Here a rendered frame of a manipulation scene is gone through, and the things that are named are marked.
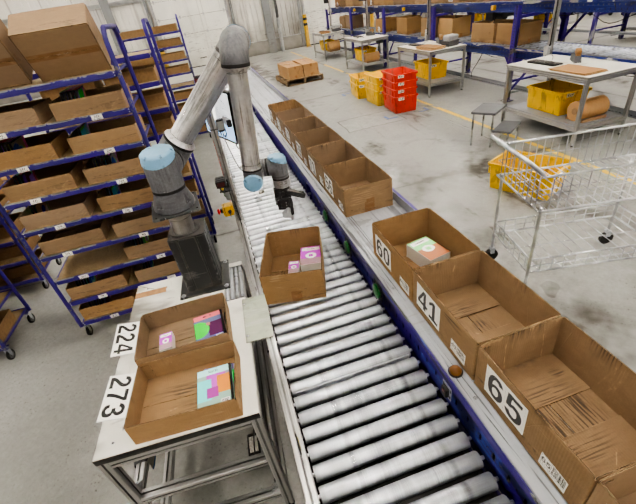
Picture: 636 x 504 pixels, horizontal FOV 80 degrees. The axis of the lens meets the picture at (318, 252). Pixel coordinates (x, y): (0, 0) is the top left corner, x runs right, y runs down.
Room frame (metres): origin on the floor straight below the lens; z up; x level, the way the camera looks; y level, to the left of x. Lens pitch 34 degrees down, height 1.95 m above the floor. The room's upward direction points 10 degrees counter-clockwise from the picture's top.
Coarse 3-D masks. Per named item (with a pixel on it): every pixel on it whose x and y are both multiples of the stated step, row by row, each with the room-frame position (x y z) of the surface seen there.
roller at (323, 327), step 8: (360, 312) 1.24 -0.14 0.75; (368, 312) 1.24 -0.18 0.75; (376, 312) 1.24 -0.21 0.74; (328, 320) 1.23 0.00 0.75; (336, 320) 1.22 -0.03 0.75; (344, 320) 1.21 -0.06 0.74; (352, 320) 1.21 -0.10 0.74; (360, 320) 1.22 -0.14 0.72; (304, 328) 1.20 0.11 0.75; (312, 328) 1.20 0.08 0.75; (320, 328) 1.19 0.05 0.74; (328, 328) 1.19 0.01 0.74; (336, 328) 1.20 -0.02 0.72; (280, 336) 1.18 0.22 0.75; (288, 336) 1.17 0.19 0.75; (296, 336) 1.17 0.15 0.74; (304, 336) 1.17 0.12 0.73; (312, 336) 1.18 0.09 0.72; (280, 344) 1.15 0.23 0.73
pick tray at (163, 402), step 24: (168, 360) 1.07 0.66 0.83; (192, 360) 1.08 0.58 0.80; (216, 360) 1.09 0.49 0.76; (144, 384) 1.02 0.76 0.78; (168, 384) 1.01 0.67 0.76; (192, 384) 0.99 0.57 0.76; (240, 384) 0.95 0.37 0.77; (144, 408) 0.92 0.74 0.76; (168, 408) 0.90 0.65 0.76; (192, 408) 0.88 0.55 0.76; (216, 408) 0.82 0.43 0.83; (240, 408) 0.83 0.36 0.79; (144, 432) 0.79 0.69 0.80; (168, 432) 0.80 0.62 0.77
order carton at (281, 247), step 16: (272, 240) 1.78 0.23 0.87; (288, 240) 1.78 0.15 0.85; (304, 240) 1.77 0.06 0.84; (320, 240) 1.64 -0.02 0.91; (272, 256) 1.78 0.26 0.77; (288, 256) 1.77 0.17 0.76; (272, 272) 1.64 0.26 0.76; (304, 272) 1.39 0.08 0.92; (320, 272) 1.38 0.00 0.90; (272, 288) 1.40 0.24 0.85; (288, 288) 1.39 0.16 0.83; (304, 288) 1.39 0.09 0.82; (320, 288) 1.38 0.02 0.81
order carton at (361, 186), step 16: (352, 160) 2.30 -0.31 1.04; (368, 160) 2.26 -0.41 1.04; (336, 176) 2.27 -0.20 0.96; (352, 176) 2.29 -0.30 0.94; (368, 176) 2.28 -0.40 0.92; (384, 176) 2.03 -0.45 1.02; (336, 192) 2.01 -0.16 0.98; (352, 192) 1.89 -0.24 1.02; (368, 192) 1.90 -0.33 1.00; (384, 192) 1.92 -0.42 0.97; (352, 208) 1.89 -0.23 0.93; (368, 208) 1.90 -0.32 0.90
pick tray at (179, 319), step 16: (192, 304) 1.40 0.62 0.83; (208, 304) 1.41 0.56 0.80; (224, 304) 1.34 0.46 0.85; (144, 320) 1.35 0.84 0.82; (160, 320) 1.37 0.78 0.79; (176, 320) 1.38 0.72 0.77; (192, 320) 1.37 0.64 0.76; (144, 336) 1.27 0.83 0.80; (176, 336) 1.28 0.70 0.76; (192, 336) 1.26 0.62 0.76; (224, 336) 1.15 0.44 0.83; (144, 352) 1.19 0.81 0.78; (160, 352) 1.10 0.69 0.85; (176, 352) 1.11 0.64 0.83
